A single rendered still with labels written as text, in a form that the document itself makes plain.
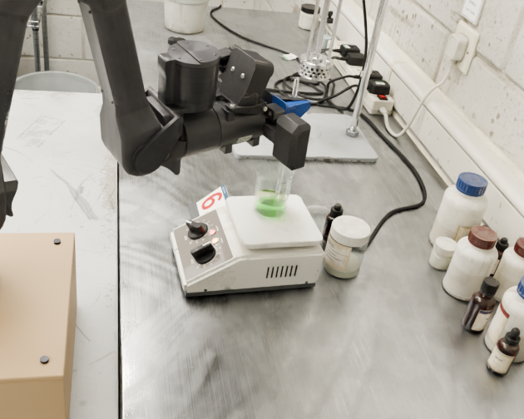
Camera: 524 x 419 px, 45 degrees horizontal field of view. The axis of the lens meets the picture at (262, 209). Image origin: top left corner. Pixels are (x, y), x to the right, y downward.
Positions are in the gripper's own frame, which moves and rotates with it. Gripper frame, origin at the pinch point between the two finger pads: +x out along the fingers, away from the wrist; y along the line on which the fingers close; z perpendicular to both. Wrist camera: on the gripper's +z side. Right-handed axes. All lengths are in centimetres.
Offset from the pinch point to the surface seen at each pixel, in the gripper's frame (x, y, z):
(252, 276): -6.7, -5.3, -22.3
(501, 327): 16.9, -30.3, -21.9
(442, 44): 63, 25, -9
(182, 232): -10.5, 7.7, -22.0
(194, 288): -14.4, -2.4, -23.5
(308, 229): 2.7, -5.2, -17.4
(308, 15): 78, 86, -25
